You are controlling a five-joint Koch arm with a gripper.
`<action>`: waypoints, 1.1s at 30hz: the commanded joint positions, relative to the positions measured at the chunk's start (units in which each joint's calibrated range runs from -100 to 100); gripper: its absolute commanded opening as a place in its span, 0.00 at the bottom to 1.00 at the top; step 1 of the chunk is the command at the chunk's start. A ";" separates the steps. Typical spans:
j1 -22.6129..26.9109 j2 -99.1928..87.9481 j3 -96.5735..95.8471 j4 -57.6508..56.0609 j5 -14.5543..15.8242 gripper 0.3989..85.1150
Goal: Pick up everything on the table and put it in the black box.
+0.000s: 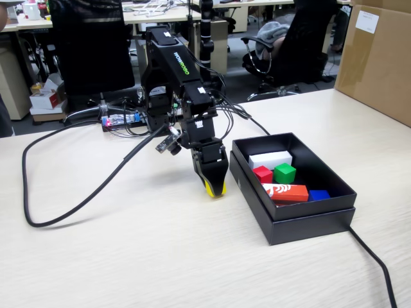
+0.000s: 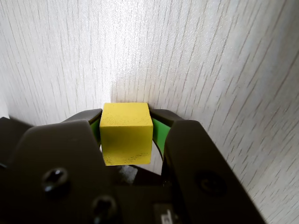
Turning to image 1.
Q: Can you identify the black cardboard box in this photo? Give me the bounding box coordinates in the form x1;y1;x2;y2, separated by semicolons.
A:
231;132;358;222

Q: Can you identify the beige office desk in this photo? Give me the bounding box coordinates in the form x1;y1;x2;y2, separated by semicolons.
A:
123;4;193;24
192;0;295;9
6;12;54;33

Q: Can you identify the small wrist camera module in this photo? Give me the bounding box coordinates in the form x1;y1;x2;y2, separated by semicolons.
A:
155;133;183;157

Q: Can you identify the black open box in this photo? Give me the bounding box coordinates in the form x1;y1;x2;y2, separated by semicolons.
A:
229;150;356;246

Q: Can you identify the thick black power cable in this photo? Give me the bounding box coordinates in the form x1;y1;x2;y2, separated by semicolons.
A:
221;102;399;308

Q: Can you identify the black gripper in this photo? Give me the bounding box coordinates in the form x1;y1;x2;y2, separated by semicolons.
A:
182;115;228;198

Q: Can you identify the black mesh office chair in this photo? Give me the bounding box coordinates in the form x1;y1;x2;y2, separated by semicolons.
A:
48;0;142;124

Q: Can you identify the thick black sleeved cable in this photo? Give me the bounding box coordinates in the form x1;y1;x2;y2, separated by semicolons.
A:
21;123;170;228

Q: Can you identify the white and red carton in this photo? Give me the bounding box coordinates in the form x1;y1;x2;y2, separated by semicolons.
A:
29;89;66;111

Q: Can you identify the green wooden cube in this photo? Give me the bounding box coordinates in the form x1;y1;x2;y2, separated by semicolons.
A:
274;162;297;184

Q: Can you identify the beige drawer cabinet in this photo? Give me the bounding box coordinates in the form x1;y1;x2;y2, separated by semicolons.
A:
210;19;229;76
0;47;32;121

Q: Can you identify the red wooden cube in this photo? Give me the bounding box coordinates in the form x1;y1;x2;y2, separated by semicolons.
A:
252;166;274;184

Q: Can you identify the large brown cardboard box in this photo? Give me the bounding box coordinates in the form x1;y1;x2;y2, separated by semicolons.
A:
333;0;411;128

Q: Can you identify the blue wooden cube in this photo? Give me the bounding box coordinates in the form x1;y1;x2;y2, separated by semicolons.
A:
308;189;331;202

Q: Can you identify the yellow wooden cube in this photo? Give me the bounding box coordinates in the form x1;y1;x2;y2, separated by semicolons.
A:
204;180;227;199

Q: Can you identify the white rectangular box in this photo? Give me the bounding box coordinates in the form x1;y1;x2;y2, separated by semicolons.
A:
249;150;293;171

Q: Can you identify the black chrome-armed office chair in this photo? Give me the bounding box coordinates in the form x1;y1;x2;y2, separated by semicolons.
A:
240;0;341;102

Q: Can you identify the orange printed box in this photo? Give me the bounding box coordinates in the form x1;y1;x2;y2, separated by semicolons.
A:
261;183;310;207

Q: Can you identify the white mug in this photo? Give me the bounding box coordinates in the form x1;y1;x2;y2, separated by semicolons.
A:
24;3;40;21

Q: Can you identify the controller board with red LED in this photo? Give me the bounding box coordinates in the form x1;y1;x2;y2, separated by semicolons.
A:
101;112;144;128

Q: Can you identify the grey cloth bundle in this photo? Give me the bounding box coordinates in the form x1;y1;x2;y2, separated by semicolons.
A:
256;21;292;60

